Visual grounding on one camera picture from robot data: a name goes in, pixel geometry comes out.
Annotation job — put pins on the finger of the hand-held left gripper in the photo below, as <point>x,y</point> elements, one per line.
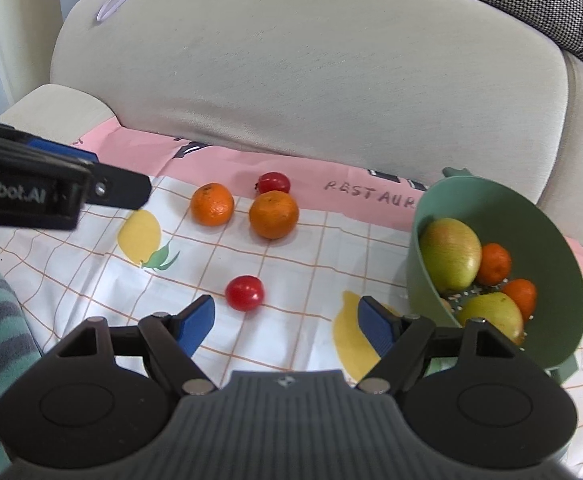
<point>121,189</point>
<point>61,149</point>

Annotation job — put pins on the lemon print checked cloth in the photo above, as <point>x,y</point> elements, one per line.
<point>296,270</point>

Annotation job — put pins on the red cherry tomato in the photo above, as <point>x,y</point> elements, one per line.
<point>244,293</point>
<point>274,182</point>

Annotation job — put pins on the orange tangerine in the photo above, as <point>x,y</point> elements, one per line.
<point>494,264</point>
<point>521,297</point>
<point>273,214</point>
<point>212,204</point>

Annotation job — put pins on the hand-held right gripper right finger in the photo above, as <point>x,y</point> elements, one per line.
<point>375,327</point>

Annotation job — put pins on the beige sofa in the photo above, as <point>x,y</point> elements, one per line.
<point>311,60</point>

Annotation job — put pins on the green plastic colander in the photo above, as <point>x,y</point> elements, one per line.
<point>546,260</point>

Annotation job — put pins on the black-white houndstooth cushion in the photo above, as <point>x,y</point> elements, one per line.
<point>546,5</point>

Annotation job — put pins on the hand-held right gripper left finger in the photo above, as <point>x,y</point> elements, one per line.
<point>195,325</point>

